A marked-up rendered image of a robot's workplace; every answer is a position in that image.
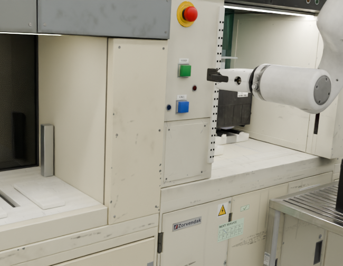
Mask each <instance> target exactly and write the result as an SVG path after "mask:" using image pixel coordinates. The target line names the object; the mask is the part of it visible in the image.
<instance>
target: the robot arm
mask: <svg viewBox="0 0 343 266"><path fill-rule="evenodd" d="M316 25H317V28H318V30H319V32H320V34H321V37H322V40H323V54H322V58H321V61H320V64H319V66H318V68H317V69H312V68H301V67H296V66H285V65H275V64H261V65H259V66H257V67H256V68H255V69H214V68H208V69H207V81H213V82H220V83H218V84H217V85H216V88H217V89H221V90H229V91H237V92H247V93H251V94H252V95H253V96H254V97H256V98H257V99H258V100H262V101H268V102H273V103H279V104H283V105H289V106H293V107H296V108H298V109H300V110H302V111H304V112H307V113H310V114H317V113H321V112H323V111H324V110H325V109H327V108H328V107H329V106H330V104H331V103H332V102H333V101H334V100H335V98H336V97H337V95H338V94H339V92H340V91H341V90H342V88H343V0H327V1H326V2H325V4H324V5H323V7H322V9H321V10H320V12H319V14H318V16H317V20H316Z"/></svg>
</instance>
